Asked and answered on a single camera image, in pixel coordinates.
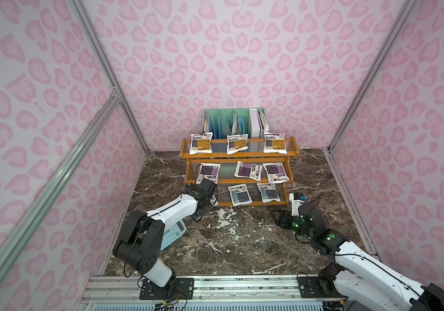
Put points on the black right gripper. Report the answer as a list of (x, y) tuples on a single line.
[(307, 208)]

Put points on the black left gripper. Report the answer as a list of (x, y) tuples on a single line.
[(209, 194)]

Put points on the purple coffee bag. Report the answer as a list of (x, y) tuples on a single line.
[(276, 173), (248, 170), (208, 171)]

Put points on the yellow coffee bag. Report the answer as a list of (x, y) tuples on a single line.
[(201, 143), (237, 143), (274, 143)]

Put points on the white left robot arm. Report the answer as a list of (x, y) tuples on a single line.
[(139, 242)]

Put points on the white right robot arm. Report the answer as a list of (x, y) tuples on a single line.
[(352, 272)]

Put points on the orange wooden three-tier shelf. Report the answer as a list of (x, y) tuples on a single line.
[(254, 154)]

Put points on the light blue calculator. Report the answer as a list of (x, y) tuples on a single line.
[(173, 234)]

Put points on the green file organizer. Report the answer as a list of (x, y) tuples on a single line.
[(238, 121)]

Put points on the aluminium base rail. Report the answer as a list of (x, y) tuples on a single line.
[(238, 292)]

